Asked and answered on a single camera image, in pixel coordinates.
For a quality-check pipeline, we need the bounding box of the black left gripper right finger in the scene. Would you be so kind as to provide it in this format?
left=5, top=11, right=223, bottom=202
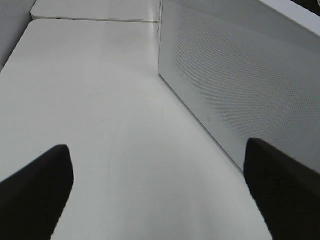
left=243, top=138, right=320, bottom=240

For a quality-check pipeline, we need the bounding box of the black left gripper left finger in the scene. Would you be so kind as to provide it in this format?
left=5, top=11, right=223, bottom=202
left=0, top=144, right=74, bottom=240

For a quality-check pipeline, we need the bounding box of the white microwave oven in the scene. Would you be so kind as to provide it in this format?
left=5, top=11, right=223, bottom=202
left=260, top=0, right=320, bottom=37

